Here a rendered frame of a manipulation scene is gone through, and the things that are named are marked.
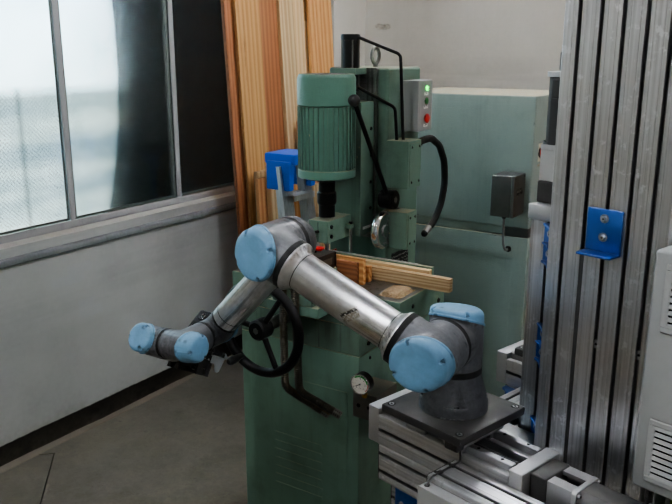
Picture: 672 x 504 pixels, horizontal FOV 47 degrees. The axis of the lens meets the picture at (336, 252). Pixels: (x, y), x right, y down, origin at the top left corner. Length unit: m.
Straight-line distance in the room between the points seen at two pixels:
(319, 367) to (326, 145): 0.66
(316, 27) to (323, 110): 2.04
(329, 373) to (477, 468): 0.80
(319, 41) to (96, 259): 1.74
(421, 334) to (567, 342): 0.33
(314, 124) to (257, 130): 1.57
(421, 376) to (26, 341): 2.04
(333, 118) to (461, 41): 2.47
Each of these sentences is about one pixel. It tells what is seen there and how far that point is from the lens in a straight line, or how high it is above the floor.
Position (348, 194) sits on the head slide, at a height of 1.13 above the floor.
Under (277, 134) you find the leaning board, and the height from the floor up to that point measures 1.15.
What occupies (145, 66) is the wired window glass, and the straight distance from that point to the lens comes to 3.62.
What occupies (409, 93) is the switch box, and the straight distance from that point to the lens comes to 2.52.
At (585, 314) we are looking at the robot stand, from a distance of 1.64.
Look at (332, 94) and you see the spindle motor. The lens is 2.27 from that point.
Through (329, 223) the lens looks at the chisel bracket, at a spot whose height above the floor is 1.06.
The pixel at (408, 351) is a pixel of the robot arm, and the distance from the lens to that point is 1.51.
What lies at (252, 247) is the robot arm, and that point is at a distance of 1.65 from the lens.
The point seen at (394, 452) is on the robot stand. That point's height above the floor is 0.68.
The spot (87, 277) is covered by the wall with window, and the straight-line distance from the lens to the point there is 3.38.
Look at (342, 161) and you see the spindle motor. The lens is 2.31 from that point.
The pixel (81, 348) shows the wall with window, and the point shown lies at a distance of 3.44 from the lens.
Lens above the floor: 1.58
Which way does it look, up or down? 15 degrees down
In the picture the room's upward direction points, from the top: straight up
